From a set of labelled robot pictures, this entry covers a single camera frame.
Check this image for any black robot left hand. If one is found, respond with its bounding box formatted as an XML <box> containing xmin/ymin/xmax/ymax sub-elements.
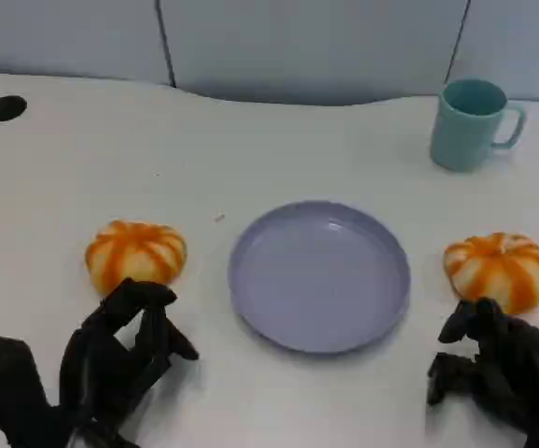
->
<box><xmin>58</xmin><ymin>278</ymin><xmax>201</xmax><ymax>433</ymax></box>

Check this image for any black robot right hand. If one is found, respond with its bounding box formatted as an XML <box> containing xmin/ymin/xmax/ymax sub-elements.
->
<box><xmin>426</xmin><ymin>297</ymin><xmax>539</xmax><ymax>445</ymax></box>

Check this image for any orange white toy bread roll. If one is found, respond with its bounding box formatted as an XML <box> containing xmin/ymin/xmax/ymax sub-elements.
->
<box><xmin>85</xmin><ymin>219</ymin><xmax>188</xmax><ymax>297</ymax></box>
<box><xmin>443</xmin><ymin>231</ymin><xmax>539</xmax><ymax>316</ymax></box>

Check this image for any lilac plate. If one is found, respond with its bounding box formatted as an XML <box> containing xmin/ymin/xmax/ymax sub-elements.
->
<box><xmin>228</xmin><ymin>200</ymin><xmax>412</xmax><ymax>355</ymax></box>

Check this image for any pale green mug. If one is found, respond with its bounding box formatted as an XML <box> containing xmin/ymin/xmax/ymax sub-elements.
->
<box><xmin>429</xmin><ymin>77</ymin><xmax>528</xmax><ymax>174</ymax></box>

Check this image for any grey partition panel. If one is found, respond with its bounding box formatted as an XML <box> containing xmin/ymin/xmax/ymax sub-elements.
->
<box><xmin>158</xmin><ymin>0</ymin><xmax>469</xmax><ymax>106</ymax></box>
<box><xmin>447</xmin><ymin>0</ymin><xmax>539</xmax><ymax>105</ymax></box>
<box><xmin>0</xmin><ymin>0</ymin><xmax>173</xmax><ymax>88</ymax></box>

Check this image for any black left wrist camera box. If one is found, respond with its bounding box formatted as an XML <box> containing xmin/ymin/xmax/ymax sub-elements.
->
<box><xmin>0</xmin><ymin>336</ymin><xmax>62</xmax><ymax>448</ymax></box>

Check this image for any black table cable hole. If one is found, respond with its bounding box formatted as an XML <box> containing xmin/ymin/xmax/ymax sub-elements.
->
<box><xmin>0</xmin><ymin>95</ymin><xmax>29</xmax><ymax>123</ymax></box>

